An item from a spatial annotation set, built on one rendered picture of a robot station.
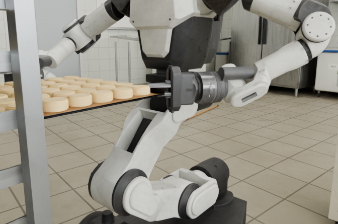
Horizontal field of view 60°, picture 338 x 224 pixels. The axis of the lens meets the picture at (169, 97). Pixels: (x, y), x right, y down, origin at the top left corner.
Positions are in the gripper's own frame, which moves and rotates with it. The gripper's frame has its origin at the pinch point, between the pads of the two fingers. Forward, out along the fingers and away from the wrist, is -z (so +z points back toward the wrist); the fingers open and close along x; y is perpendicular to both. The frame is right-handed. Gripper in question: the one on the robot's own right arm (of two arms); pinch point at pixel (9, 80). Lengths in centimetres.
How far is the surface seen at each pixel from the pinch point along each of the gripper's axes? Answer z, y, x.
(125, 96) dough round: -23.4, 35.3, -1.3
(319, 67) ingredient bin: 356, 321, -20
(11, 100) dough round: -33.7, 14.7, -0.1
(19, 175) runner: -43.6, 19.4, -10.6
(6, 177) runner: -45.0, 17.9, -10.2
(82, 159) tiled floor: 132, -7, -76
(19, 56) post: -46, 22, 8
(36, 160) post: -45, 23, -8
